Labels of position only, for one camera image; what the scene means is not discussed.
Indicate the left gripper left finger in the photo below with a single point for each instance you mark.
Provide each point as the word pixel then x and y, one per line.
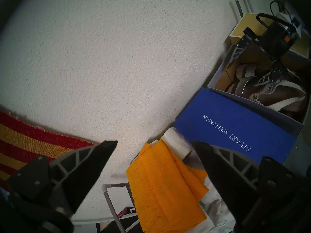
pixel 73 171

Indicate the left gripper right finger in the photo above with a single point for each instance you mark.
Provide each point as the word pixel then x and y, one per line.
pixel 230 176

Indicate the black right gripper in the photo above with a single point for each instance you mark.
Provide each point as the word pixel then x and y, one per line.
pixel 277 40

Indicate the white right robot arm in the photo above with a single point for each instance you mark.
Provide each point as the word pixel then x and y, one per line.
pixel 295 21

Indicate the gold shoe box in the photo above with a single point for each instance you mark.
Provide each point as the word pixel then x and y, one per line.
pixel 245 26

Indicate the blue shoe box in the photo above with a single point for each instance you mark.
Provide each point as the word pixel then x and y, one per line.
pixel 233 130

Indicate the grey open shoe box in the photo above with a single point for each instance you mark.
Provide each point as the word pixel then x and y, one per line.
pixel 272 113

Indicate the red yellow striped flag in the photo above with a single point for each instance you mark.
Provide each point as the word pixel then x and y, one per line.
pixel 26 147

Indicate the white toilet paper roll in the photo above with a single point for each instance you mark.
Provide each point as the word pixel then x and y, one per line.
pixel 177 144

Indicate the orange towel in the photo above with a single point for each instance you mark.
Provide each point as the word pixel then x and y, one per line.
pixel 167 188

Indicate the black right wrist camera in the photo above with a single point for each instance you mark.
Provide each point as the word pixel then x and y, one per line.
pixel 288 34

